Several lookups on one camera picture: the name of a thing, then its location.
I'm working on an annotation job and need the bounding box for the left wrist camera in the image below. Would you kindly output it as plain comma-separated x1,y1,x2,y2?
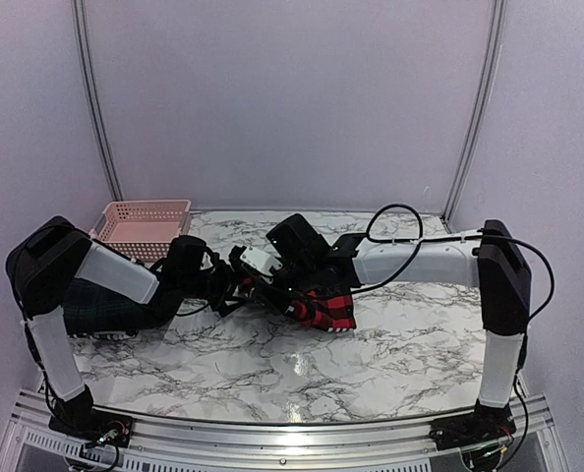
162,235,215,281

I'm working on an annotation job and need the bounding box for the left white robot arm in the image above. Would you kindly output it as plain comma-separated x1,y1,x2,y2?
5,216,245,438

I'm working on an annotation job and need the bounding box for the red black plaid garment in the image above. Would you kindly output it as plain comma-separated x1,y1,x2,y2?
240,277,357,335

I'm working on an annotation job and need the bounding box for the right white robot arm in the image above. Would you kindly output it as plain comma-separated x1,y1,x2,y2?
254,214,532,441

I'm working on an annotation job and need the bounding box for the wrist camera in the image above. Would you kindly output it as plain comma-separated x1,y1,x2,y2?
162,235,215,281
228,212,330,276

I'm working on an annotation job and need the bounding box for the pink plastic laundry basket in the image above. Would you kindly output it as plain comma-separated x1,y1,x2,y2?
88,200,192,263

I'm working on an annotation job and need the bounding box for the right aluminium corner post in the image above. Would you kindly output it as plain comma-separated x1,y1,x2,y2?
441,0,507,227

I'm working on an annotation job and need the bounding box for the aluminium front frame rail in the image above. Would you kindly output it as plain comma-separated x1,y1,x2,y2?
0,390,570,471

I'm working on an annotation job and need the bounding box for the folded striped garment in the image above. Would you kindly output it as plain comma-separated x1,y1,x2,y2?
70,330,139,341

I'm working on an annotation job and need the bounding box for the dark green plaid garment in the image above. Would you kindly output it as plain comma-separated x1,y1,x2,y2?
63,279,183,336

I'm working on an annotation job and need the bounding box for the aluminium corner post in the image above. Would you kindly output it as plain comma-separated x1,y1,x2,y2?
441,0,507,227
71,0,124,201

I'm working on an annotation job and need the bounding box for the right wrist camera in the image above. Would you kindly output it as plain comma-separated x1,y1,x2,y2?
228,212,330,276

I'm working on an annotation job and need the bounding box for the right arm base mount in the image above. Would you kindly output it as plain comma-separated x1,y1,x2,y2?
429,397,517,450

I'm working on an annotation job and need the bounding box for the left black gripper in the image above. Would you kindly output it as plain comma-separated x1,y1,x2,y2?
181,254,256,318

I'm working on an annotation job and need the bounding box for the left aluminium corner post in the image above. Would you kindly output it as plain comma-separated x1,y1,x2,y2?
71,0,124,201

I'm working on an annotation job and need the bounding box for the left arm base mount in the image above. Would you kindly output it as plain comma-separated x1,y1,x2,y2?
45,383,134,447

